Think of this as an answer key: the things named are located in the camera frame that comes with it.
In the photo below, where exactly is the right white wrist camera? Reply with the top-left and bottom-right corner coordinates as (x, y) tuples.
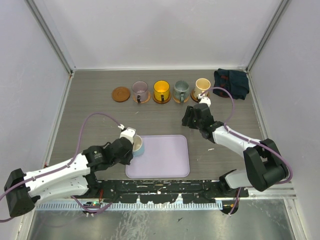
(197, 93), (211, 107)

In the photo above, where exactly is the white mug blue handle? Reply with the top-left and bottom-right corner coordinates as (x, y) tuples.
(132, 134), (145, 158)

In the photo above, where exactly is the grey ceramic mug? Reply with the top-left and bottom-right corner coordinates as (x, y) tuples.
(172, 80), (190, 102)

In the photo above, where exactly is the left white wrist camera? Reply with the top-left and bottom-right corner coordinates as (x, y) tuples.
(117, 124), (136, 145)

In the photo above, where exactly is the yellow glass mug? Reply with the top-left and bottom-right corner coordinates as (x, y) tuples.
(153, 80), (170, 101)

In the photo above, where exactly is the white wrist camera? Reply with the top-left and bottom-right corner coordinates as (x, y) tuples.
(117, 124), (136, 145)
(197, 93), (211, 107)

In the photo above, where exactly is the purple glass cup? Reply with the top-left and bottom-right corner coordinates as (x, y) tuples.
(132, 81), (149, 103)

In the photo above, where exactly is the slotted cable duct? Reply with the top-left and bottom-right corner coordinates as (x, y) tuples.
(35, 200), (223, 211)

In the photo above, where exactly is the lilac plastic tray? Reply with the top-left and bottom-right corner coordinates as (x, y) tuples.
(125, 134), (190, 179)

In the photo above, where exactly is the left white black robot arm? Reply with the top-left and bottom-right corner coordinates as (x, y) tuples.
(4, 137), (133, 218)

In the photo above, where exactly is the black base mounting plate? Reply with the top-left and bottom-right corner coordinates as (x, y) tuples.
(79, 179), (238, 204)

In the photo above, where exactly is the dark wooden coaster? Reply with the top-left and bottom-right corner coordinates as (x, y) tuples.
(190, 88), (203, 103)
(111, 86), (131, 103)
(152, 95), (171, 105)

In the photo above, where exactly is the aluminium front rail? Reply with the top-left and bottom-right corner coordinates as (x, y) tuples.
(28, 178), (297, 201)

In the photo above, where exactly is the woven rattan coaster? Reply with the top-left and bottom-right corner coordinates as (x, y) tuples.
(132, 92), (151, 104)
(173, 96), (190, 104)

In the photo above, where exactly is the dark blue folded cloth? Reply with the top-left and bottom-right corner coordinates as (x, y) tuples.
(213, 68), (250, 100)

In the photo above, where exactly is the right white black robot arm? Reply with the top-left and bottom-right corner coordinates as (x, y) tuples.
(181, 103), (293, 197)

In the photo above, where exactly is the cream yellow mug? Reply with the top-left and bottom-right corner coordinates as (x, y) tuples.
(193, 78), (211, 99)

